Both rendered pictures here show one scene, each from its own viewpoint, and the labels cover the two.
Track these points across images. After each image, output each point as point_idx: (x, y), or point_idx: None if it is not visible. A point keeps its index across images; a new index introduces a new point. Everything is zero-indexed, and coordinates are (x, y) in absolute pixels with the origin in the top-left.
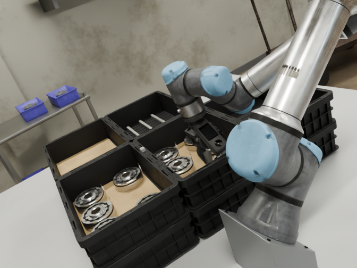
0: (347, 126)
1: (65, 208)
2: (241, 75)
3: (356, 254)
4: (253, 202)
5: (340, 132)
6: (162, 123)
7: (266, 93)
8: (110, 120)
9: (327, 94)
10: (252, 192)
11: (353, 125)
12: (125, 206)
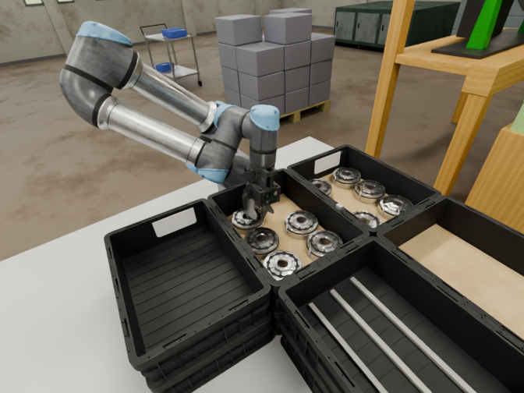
0: (87, 329)
1: (387, 164)
2: (201, 144)
3: (196, 199)
4: (237, 157)
5: (104, 318)
6: (334, 260)
7: (141, 348)
8: (501, 336)
9: (114, 231)
10: (235, 162)
11: (80, 328)
12: (349, 202)
